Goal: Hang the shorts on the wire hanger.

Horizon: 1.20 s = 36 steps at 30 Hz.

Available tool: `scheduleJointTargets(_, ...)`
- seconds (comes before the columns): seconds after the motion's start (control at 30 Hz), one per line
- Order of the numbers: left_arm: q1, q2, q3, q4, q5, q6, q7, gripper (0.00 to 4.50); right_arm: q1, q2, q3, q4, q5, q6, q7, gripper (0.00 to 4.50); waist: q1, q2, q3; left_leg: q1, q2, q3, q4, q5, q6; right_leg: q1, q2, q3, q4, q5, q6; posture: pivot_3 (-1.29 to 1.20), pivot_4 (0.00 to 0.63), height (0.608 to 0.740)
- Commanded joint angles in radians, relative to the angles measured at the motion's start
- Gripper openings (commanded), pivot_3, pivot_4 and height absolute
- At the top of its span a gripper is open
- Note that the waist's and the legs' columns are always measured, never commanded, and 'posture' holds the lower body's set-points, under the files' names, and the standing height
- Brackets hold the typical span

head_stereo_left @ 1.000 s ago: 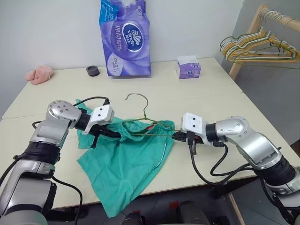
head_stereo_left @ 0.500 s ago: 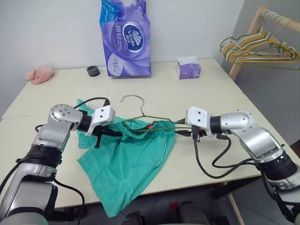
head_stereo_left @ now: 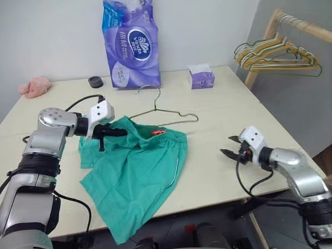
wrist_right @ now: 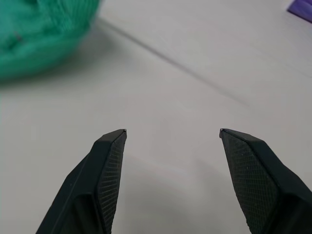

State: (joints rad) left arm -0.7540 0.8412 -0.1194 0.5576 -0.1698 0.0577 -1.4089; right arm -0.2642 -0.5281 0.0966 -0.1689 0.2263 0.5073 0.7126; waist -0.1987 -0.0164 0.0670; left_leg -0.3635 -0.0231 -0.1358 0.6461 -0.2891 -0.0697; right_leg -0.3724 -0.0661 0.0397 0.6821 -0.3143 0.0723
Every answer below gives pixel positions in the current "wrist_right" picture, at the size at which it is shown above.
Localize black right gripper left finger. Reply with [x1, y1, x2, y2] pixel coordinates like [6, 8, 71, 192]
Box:
[36, 129, 127, 234]

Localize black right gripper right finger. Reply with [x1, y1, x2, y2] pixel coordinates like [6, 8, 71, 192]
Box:
[219, 128, 312, 234]

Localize green elastic-waist shorts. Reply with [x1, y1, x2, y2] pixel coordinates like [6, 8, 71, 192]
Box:
[0, 0, 102, 80]

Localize purple tissue box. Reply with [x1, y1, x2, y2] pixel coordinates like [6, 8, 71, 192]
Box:
[286, 0, 312, 24]

